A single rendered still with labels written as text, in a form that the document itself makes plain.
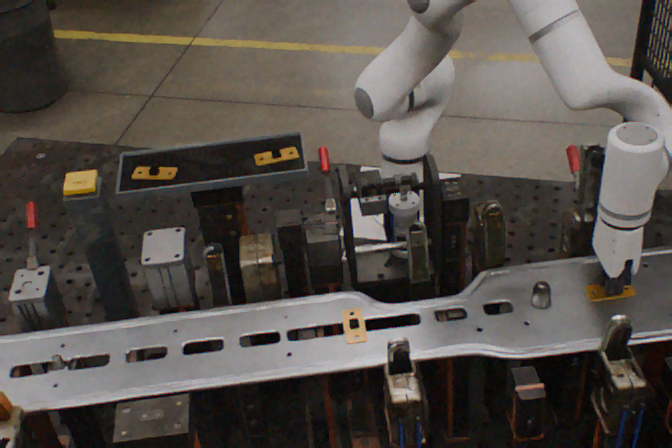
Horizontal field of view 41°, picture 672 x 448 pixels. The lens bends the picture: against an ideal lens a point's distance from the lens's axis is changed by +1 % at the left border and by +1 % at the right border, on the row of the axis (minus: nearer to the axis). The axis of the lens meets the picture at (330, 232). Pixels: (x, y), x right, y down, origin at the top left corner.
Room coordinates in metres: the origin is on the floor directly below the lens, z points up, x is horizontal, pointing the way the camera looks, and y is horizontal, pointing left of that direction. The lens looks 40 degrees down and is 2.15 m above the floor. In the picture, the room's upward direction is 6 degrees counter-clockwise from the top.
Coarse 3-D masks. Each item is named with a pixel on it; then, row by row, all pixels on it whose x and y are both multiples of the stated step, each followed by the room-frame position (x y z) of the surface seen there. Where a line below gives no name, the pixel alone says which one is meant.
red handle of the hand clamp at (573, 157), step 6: (570, 150) 1.38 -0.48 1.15; (576, 150) 1.38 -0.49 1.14; (570, 156) 1.37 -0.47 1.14; (576, 156) 1.37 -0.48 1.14; (570, 162) 1.36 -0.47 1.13; (576, 162) 1.36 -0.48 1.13; (570, 168) 1.36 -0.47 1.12; (576, 168) 1.35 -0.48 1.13; (576, 174) 1.34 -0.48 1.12; (576, 180) 1.33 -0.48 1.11; (576, 186) 1.32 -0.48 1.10; (576, 192) 1.32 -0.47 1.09; (588, 210) 1.28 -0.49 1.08; (588, 216) 1.27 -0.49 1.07; (588, 222) 1.26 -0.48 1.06
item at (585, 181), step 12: (588, 144) 1.30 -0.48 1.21; (600, 144) 1.29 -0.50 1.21; (588, 156) 1.29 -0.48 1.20; (600, 156) 1.26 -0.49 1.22; (588, 168) 1.29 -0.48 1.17; (600, 168) 1.28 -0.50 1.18; (588, 180) 1.28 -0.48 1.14; (600, 180) 1.27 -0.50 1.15; (588, 192) 1.28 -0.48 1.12; (588, 204) 1.27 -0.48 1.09
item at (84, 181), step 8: (72, 176) 1.44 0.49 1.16; (80, 176) 1.44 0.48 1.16; (88, 176) 1.44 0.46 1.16; (96, 176) 1.44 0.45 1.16; (72, 184) 1.42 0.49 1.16; (80, 184) 1.41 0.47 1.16; (88, 184) 1.41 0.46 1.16; (64, 192) 1.40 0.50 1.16; (72, 192) 1.40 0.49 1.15; (80, 192) 1.40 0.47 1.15; (88, 192) 1.40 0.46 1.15
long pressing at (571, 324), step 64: (640, 256) 1.22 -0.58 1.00; (128, 320) 1.18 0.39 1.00; (192, 320) 1.17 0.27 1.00; (256, 320) 1.15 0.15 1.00; (320, 320) 1.14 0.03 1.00; (512, 320) 1.09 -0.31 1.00; (576, 320) 1.07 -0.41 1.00; (640, 320) 1.06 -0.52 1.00; (0, 384) 1.06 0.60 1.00; (64, 384) 1.05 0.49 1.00; (128, 384) 1.03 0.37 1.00; (192, 384) 1.02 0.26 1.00
